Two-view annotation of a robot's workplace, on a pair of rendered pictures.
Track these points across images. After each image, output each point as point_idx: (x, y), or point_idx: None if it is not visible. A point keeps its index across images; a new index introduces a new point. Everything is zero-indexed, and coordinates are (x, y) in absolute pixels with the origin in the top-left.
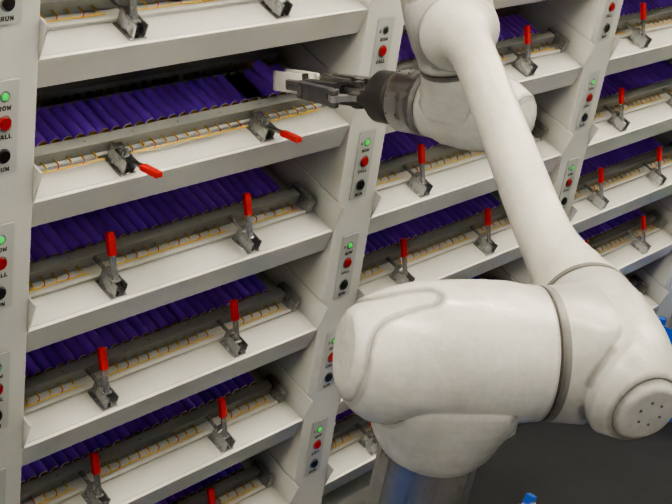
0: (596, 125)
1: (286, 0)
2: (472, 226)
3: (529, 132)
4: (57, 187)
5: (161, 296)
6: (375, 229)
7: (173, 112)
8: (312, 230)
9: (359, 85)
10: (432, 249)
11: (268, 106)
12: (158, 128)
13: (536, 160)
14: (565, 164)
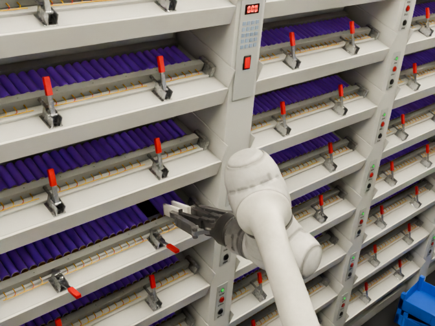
0: (376, 188)
1: (165, 167)
2: None
3: (308, 301)
4: (13, 309)
5: None
6: (239, 275)
7: (98, 238)
8: (197, 286)
9: (211, 222)
10: None
11: (161, 224)
12: (85, 253)
13: (312, 325)
14: (358, 212)
